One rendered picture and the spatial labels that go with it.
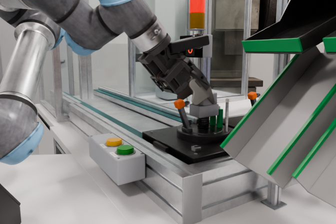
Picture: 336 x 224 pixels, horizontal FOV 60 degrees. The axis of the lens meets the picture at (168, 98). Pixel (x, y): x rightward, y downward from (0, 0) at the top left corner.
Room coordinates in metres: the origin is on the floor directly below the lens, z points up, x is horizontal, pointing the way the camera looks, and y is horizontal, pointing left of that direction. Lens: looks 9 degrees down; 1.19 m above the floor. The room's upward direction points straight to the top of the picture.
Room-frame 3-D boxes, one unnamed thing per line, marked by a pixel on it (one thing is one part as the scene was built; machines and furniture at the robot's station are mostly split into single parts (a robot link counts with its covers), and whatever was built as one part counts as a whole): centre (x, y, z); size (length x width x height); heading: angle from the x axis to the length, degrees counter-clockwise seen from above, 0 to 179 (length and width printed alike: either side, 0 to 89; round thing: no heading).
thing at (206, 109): (0.75, -0.10, 1.06); 0.08 x 0.04 x 0.07; 122
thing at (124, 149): (0.64, 0.10, 0.96); 0.04 x 0.04 x 0.02
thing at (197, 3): (0.97, -0.09, 1.34); 0.05 x 0.05 x 0.05
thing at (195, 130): (0.74, -0.09, 0.98); 0.14 x 0.14 x 0.02
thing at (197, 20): (0.97, -0.09, 1.29); 0.05 x 0.05 x 0.05
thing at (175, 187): (0.90, 0.18, 0.91); 0.89 x 0.06 x 0.11; 32
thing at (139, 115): (1.01, 0.04, 0.91); 0.84 x 0.28 x 0.10; 32
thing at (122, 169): (0.70, 0.13, 0.93); 0.21 x 0.07 x 0.06; 32
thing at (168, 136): (0.74, -0.09, 0.96); 0.24 x 0.24 x 0.02; 32
